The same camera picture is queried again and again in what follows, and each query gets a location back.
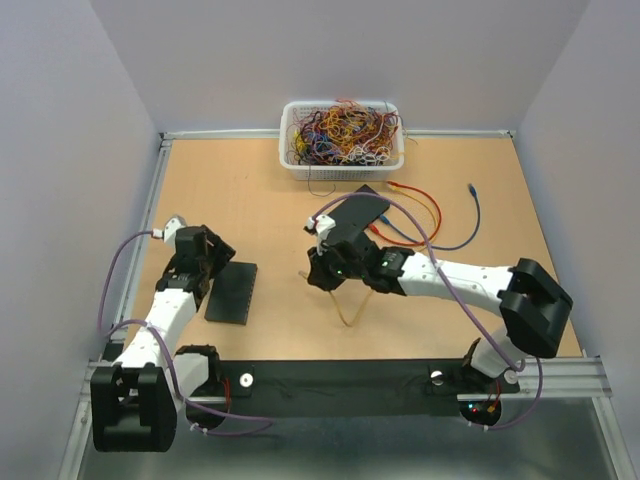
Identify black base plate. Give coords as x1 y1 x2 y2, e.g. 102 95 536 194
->
214 359 520 418

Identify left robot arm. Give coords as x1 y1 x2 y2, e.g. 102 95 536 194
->
90 216 235 452

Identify white plastic basket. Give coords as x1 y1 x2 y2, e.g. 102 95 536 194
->
279 100 405 181

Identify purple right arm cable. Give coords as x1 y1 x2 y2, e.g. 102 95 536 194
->
309 192 545 432

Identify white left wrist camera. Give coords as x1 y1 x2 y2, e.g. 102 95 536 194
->
151 215 187 249

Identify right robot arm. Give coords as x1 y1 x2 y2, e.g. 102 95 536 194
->
304 216 573 390

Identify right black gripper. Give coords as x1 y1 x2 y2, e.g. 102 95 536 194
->
306 239 366 291

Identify black network switch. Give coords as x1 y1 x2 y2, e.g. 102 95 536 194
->
204 262 258 326
327 184 390 230

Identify red ethernet cable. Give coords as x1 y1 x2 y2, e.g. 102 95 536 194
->
369 180 444 246

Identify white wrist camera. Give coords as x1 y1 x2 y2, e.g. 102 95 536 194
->
303 214 336 255
151 215 187 249

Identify blue ethernet cable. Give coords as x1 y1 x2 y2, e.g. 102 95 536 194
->
377 182 482 251

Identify tangled colourful wires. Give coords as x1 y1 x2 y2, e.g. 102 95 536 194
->
288 97 421 197

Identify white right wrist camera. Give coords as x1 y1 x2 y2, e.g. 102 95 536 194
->
303 214 336 255

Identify yellow ethernet cable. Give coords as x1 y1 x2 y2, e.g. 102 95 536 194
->
392 185 441 239
298 269 376 329

